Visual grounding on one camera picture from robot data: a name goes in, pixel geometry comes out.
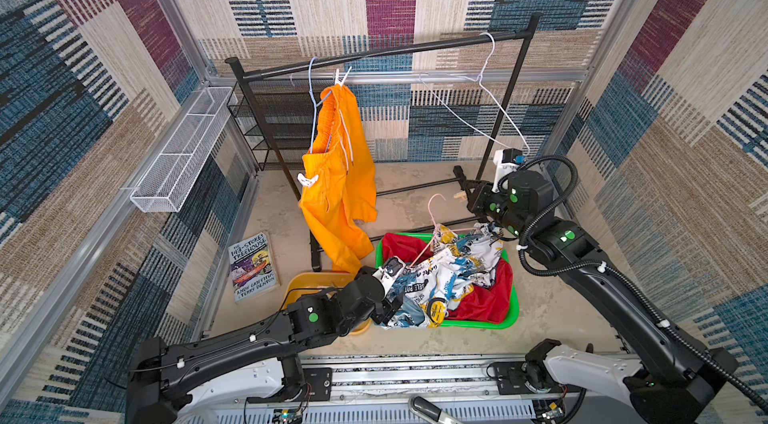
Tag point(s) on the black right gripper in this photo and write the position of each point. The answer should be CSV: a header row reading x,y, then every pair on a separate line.
x,y
475,197

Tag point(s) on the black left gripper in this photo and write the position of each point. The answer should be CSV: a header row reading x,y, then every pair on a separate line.
x,y
388,311

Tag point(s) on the white blue patterned shorts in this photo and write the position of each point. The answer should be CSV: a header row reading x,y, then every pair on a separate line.
x,y
449,296

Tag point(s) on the pink wire hanger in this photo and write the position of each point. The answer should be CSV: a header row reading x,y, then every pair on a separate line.
x,y
443,249

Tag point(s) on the red shorts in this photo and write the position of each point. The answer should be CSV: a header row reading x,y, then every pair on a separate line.
x,y
474,292

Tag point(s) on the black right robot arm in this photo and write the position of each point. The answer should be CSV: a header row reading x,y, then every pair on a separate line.
x,y
673,376

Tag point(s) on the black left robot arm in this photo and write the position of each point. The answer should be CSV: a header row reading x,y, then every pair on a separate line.
x,y
162,377

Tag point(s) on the white clothespin on orange shorts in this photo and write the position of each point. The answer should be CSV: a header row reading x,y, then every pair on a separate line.
x,y
307,182

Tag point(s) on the yellow plastic tray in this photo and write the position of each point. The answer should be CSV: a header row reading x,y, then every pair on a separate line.
x,y
315,289

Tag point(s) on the green plastic basket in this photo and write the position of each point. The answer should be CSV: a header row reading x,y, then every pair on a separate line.
x,y
456,310

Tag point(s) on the colourful book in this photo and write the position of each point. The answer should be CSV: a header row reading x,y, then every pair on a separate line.
x,y
251,267

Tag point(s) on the black clothes rack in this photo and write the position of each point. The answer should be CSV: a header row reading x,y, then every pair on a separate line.
x,y
388,117

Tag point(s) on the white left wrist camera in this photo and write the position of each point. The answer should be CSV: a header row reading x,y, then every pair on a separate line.
x,y
388,273

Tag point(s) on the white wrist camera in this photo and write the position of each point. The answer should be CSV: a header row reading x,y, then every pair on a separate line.
x,y
506,161
388,273

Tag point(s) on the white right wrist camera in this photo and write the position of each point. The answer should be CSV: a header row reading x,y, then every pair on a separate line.
x,y
506,161

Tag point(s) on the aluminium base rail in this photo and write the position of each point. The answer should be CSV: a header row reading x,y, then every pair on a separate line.
x,y
466,388

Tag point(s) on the blue wire hanger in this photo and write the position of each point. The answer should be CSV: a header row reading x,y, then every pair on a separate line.
x,y
315,104

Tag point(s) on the black wire shoe shelf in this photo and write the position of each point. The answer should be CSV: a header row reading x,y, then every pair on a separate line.
x,y
277,127

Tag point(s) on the white wire mesh basket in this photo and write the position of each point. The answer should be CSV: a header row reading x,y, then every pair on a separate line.
x,y
172,174

